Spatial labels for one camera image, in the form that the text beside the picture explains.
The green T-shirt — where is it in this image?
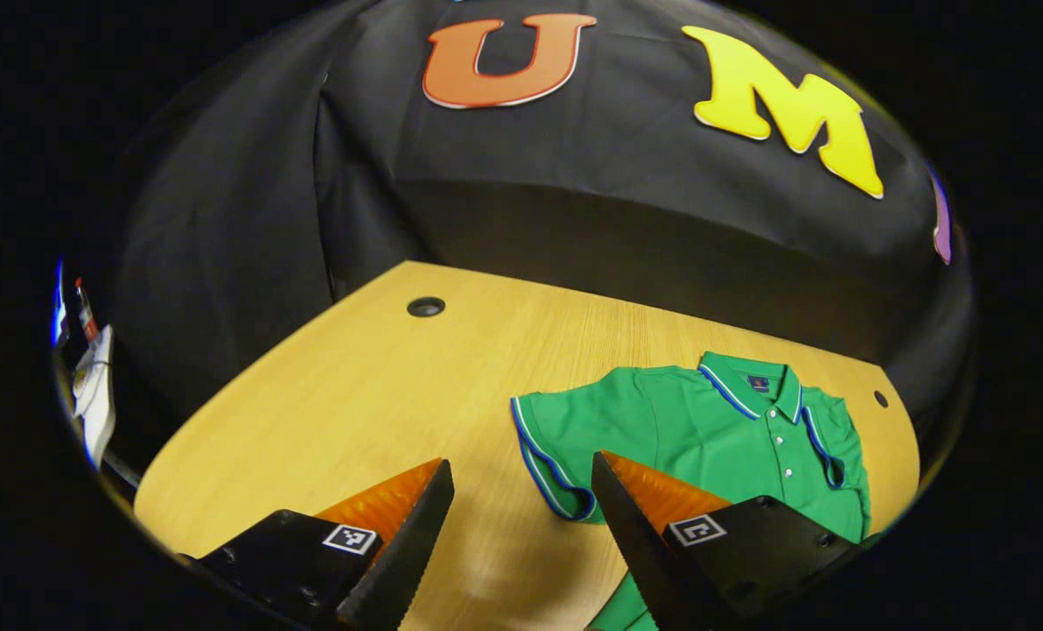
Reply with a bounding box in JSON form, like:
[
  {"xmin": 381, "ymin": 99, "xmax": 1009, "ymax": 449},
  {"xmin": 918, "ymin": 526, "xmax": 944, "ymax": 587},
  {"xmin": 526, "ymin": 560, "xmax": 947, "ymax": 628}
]
[{"xmin": 510, "ymin": 351, "xmax": 873, "ymax": 631}]

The bright screen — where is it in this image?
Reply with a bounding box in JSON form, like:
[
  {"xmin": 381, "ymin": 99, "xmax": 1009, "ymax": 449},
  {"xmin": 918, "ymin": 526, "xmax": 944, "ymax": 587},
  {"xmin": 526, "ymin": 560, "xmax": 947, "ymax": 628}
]
[{"xmin": 51, "ymin": 261, "xmax": 68, "ymax": 347}]

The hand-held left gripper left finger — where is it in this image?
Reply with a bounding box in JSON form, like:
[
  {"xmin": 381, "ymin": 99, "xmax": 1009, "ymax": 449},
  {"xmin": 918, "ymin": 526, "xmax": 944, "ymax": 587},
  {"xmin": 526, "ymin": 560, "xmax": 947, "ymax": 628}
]
[{"xmin": 180, "ymin": 457, "xmax": 456, "ymax": 631}]

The white object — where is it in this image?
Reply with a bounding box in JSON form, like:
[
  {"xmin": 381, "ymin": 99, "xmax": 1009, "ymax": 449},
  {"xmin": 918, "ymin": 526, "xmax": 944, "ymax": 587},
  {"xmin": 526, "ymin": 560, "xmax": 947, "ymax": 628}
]
[{"xmin": 70, "ymin": 324, "xmax": 117, "ymax": 470}]

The black backdrop cloth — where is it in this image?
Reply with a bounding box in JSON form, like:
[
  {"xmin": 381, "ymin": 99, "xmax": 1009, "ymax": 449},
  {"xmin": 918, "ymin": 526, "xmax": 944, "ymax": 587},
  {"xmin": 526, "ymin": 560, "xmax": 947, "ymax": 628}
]
[{"xmin": 66, "ymin": 0, "xmax": 978, "ymax": 474}]

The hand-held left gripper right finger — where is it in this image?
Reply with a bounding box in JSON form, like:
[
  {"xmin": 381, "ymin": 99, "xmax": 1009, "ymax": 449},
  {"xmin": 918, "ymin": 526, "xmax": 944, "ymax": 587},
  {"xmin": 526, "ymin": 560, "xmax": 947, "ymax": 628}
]
[{"xmin": 591, "ymin": 450, "xmax": 862, "ymax": 631}]

